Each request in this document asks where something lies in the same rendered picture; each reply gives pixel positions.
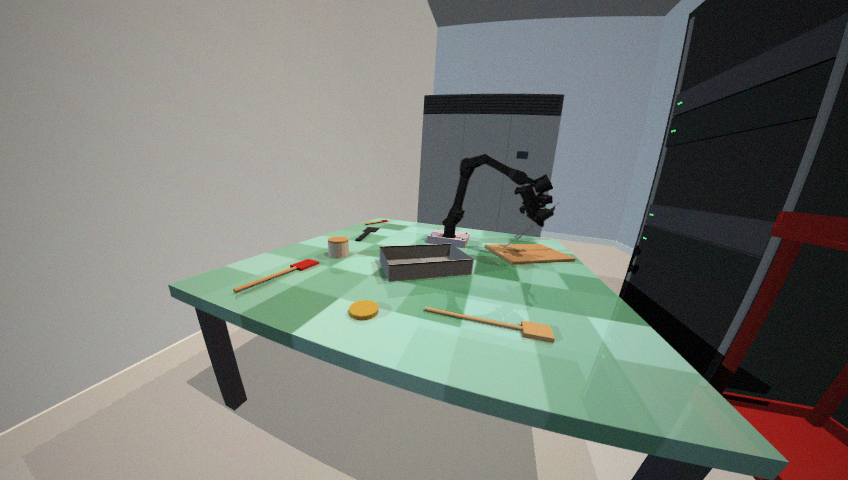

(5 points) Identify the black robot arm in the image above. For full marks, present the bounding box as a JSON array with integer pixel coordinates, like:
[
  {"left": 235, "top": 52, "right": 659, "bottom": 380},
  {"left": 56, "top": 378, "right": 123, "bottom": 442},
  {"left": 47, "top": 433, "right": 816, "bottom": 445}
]
[{"left": 442, "top": 154, "right": 553, "bottom": 238}]

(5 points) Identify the red spatula with wooden handle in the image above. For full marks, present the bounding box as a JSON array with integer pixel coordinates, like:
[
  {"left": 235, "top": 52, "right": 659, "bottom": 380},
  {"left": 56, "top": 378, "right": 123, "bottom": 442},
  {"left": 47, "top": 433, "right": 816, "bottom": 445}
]
[{"left": 233, "top": 258, "right": 319, "bottom": 293}]

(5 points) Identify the wooden board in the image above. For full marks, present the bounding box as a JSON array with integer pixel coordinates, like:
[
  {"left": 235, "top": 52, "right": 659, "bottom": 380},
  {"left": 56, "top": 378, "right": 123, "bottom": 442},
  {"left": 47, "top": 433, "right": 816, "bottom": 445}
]
[{"left": 485, "top": 244, "right": 576, "bottom": 265}]

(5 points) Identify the golden-yellow flat round disc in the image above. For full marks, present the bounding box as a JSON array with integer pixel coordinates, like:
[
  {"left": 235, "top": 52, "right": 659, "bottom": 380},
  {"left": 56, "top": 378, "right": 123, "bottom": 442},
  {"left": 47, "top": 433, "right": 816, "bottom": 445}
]
[{"left": 349, "top": 300, "right": 379, "bottom": 320}]

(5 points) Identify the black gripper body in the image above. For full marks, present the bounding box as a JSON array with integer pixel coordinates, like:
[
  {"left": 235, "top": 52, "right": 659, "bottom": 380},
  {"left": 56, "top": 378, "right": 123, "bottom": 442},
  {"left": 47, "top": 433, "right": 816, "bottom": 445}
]
[{"left": 519, "top": 196, "right": 553, "bottom": 222}]

